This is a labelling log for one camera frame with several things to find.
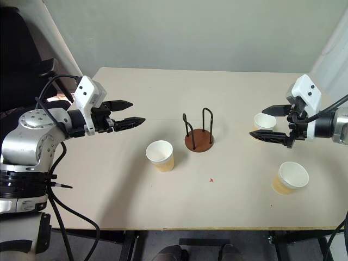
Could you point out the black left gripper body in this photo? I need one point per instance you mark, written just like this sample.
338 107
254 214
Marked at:
102 119

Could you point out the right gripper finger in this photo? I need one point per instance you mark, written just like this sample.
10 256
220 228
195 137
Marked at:
269 136
277 110

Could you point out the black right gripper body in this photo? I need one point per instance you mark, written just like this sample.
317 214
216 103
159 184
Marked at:
299 127

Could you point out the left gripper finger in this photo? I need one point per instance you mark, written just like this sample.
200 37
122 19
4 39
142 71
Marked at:
129 123
121 105

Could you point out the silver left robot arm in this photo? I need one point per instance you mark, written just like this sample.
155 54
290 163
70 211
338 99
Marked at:
24 141

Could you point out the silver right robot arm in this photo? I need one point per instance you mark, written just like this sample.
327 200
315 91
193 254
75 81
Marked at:
340 125

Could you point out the white and tan paper cup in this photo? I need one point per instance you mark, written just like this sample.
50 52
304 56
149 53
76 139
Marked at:
265 122
160 156
292 176

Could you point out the black office chair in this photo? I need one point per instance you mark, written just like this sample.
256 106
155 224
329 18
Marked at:
19 62

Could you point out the dark rounded shape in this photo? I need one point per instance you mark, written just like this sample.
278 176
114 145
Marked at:
172 254

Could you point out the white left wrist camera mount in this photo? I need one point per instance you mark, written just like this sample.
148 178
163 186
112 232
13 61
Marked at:
84 92

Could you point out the black table frame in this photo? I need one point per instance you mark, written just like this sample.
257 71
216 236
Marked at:
130 244

